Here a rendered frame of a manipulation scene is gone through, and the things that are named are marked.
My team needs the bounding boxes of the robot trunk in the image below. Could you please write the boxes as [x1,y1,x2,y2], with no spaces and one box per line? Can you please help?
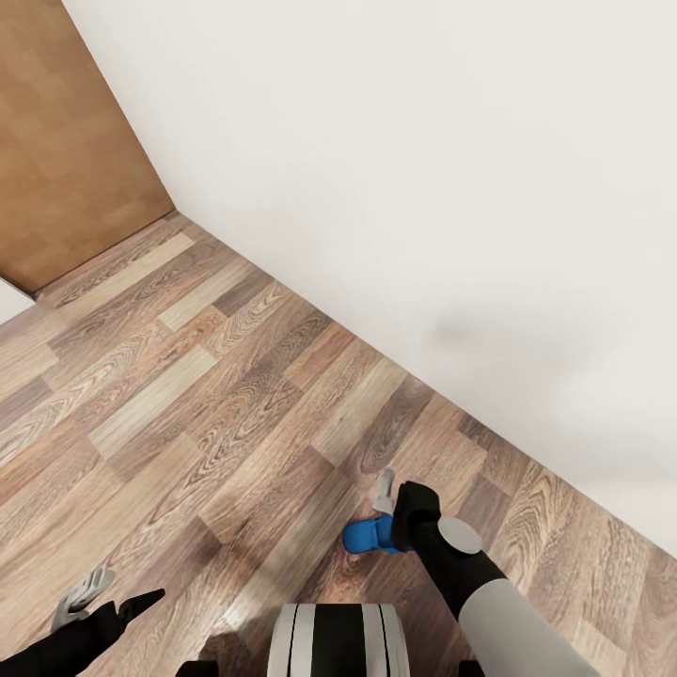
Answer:
[267,604,410,677]

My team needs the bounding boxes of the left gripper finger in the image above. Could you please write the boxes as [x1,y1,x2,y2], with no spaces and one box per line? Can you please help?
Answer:
[118,589,165,635]

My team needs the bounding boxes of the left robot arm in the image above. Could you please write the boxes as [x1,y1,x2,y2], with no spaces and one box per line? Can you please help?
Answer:
[0,569,165,677]

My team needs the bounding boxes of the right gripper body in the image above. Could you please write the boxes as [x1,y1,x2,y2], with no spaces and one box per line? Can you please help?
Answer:
[389,517,412,549]

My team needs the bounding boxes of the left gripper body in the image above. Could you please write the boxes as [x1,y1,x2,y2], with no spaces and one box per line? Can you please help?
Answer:
[28,601,120,677]

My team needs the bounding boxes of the sandal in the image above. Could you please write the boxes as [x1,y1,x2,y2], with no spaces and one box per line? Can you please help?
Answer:
[342,513,398,554]

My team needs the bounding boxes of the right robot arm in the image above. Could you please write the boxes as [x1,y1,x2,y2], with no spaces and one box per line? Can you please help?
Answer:
[372,467,603,677]

